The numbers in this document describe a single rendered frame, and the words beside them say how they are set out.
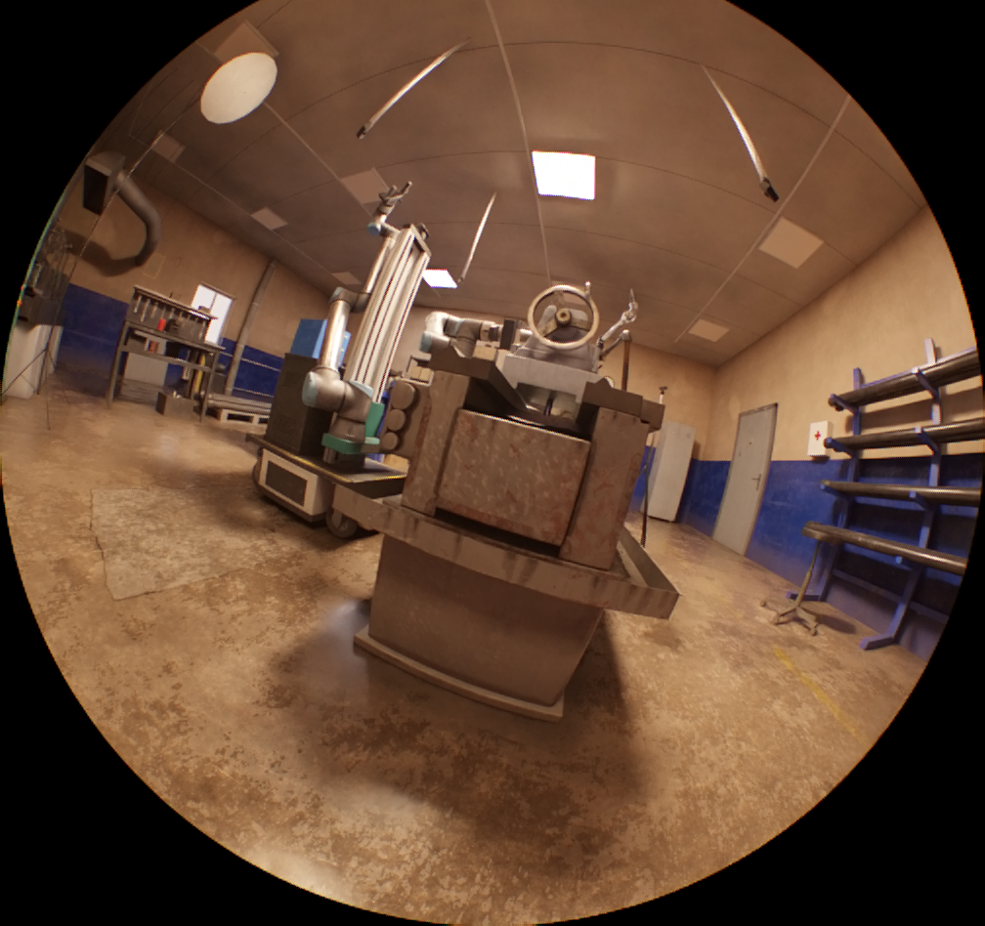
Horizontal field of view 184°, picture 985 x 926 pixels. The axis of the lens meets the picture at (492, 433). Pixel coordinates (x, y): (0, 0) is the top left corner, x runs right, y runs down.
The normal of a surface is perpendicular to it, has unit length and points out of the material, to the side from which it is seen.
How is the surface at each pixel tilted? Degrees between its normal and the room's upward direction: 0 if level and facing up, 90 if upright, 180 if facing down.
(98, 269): 90
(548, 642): 90
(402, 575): 90
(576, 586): 90
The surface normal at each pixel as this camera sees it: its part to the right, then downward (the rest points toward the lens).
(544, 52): -0.26, 0.96
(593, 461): -0.23, -0.08
